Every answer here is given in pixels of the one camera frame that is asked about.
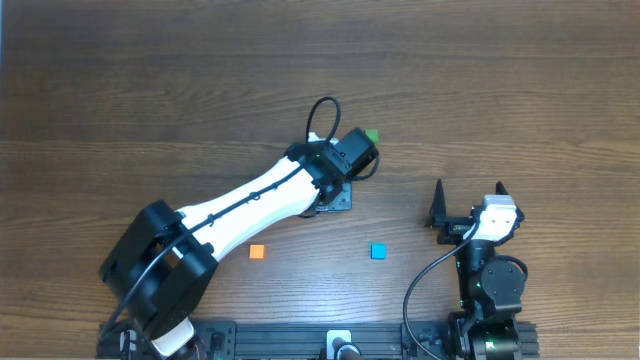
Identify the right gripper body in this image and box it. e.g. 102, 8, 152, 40
425, 214, 476, 246

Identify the mounting rail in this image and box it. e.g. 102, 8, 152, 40
97, 319, 541, 360

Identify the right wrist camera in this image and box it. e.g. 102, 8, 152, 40
469, 193, 518, 243

